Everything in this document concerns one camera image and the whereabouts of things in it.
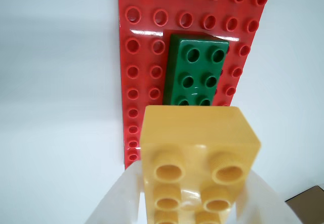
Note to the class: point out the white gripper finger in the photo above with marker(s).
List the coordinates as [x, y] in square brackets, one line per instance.
[121, 201]
[260, 208]

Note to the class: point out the yellow lego brick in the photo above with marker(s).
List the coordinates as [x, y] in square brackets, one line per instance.
[192, 132]

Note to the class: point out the green lego brick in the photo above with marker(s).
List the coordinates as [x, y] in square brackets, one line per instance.
[201, 68]

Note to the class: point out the red lego baseplate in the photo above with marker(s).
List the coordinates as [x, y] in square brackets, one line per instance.
[145, 30]

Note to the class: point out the brown cardboard box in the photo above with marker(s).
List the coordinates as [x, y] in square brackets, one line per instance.
[308, 206]

